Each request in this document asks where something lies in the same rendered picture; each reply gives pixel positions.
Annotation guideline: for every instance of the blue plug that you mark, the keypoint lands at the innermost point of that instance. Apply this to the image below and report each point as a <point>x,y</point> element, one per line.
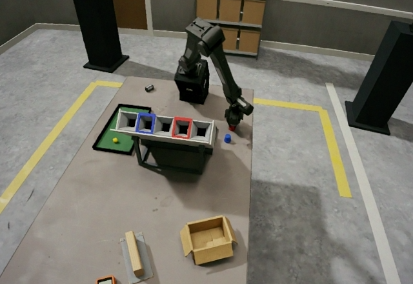
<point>227,138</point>

